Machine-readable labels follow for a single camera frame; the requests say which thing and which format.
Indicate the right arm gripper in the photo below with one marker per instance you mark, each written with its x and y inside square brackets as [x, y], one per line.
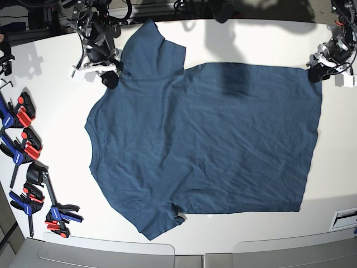
[100, 53]

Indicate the blue red bar clamp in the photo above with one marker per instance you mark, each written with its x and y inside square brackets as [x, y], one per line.
[21, 153]
[19, 116]
[30, 202]
[59, 215]

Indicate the silver hex key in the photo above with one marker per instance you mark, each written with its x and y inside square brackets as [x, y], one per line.
[5, 83]

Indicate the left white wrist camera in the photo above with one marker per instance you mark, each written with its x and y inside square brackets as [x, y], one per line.
[345, 80]

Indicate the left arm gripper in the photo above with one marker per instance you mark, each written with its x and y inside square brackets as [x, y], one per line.
[332, 57]

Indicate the right grey tray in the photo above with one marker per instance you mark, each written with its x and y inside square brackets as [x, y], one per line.
[299, 251]

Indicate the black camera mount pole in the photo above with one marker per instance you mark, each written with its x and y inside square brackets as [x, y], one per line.
[223, 10]

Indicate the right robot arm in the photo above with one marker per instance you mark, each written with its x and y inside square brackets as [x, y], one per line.
[91, 21]

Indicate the top blue red bar clamp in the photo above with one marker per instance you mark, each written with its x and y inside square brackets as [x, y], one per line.
[19, 116]

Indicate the dark blue T-shirt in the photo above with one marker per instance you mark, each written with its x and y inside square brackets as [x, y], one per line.
[217, 138]

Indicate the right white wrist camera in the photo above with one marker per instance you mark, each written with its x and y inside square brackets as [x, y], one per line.
[90, 74]

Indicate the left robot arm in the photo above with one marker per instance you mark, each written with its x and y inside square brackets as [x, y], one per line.
[345, 29]

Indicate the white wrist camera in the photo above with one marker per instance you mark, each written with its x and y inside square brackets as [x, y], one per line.
[345, 80]
[90, 74]

